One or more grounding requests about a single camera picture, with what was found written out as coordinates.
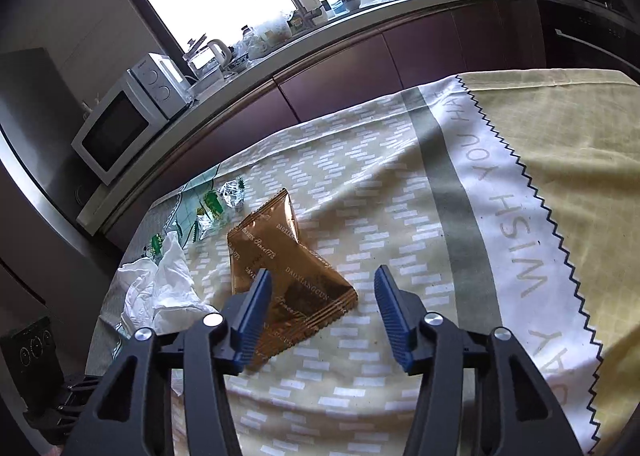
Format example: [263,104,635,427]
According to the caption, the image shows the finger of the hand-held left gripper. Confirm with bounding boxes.
[59,370,103,404]

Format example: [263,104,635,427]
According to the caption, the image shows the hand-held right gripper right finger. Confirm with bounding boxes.
[374,264,583,456]

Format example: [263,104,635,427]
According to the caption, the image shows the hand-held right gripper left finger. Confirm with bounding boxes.
[65,268,273,456]

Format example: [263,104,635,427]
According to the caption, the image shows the golden brown snack packet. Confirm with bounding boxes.
[226,187,359,373]

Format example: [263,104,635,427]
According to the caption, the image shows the white tissue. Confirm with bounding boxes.
[119,230,221,337]

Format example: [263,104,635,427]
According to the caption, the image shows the clear green candy wrapper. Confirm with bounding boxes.
[192,188,227,242]

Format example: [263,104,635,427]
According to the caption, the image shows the silver green candy wrapper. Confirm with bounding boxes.
[217,177,247,211]

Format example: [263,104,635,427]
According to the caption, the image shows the patchwork printed tablecloth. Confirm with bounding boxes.
[85,68,640,456]

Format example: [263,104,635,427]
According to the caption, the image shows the grey refrigerator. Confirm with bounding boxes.
[0,48,123,317]

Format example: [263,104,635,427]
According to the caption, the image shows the white microwave oven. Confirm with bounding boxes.
[71,52,193,187]

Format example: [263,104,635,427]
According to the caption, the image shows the brown base cabinets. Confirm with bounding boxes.
[100,0,551,247]

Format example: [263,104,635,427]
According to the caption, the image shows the clear plastic bag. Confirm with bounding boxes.
[247,13,293,60]

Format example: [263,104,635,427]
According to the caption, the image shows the white kitchen countertop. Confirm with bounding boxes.
[75,0,526,237]

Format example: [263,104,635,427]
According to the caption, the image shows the black built-in oven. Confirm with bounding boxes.
[540,0,640,83]

